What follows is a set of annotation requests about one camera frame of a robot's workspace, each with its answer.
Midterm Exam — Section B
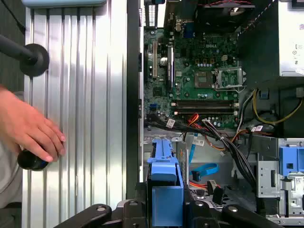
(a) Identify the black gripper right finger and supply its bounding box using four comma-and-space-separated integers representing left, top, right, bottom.
183, 190, 285, 228

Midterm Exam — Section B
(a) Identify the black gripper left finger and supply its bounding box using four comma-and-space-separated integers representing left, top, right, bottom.
54, 182, 148, 228

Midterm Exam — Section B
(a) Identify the red disk wire black connector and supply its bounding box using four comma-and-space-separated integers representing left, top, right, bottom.
189, 180, 224, 204

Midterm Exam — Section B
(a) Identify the blue disk wire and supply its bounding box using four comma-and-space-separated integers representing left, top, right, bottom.
191, 163, 219, 182

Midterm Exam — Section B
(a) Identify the hard disk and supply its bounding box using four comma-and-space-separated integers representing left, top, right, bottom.
147, 139, 185, 228

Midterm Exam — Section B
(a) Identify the round black tool blue ring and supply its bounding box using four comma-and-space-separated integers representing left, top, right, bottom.
17, 148, 50, 171

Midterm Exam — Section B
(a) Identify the metal disk bay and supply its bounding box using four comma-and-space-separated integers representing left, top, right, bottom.
142, 128, 238, 207

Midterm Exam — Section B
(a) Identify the black RAM slot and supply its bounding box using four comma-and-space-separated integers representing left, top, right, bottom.
172, 99, 239, 104
173, 107, 239, 112
172, 103, 239, 107
173, 110, 239, 115

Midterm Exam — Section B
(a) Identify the person's hand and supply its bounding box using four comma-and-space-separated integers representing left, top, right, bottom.
0, 87, 67, 163

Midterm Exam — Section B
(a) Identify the metal optical drive cage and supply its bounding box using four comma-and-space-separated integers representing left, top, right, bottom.
256, 137, 304, 220

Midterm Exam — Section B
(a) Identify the blue plastic drive latch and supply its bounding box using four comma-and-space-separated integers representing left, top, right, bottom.
279, 146, 304, 175

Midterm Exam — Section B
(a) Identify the black PC case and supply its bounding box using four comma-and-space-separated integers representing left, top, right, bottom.
125, 0, 304, 228

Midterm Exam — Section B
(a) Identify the thin metal locking lever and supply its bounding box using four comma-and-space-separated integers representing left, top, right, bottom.
213, 85, 247, 94

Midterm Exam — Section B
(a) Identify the CPU socket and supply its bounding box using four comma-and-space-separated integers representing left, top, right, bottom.
194, 70, 214, 89

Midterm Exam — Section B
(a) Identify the metal socket cover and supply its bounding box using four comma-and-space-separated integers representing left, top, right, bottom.
214, 67, 244, 91

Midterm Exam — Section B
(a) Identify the black round foot with rod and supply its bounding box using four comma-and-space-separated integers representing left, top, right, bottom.
0, 34, 50, 78

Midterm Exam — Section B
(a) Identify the green motherboard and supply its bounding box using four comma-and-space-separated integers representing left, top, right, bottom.
143, 28, 240, 130

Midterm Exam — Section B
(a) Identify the grey power supply unit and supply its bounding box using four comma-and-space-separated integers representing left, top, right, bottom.
237, 0, 304, 83

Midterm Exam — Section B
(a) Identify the black case fan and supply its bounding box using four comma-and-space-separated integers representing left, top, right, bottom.
193, 0, 257, 28

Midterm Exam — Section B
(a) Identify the black wire bundle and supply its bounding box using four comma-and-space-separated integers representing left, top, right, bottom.
145, 113, 257, 193

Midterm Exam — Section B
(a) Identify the orange wire bundle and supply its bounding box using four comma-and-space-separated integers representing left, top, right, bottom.
187, 113, 200, 127

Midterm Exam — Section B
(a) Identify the yellow power wire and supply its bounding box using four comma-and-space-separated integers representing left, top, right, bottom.
252, 88, 304, 124

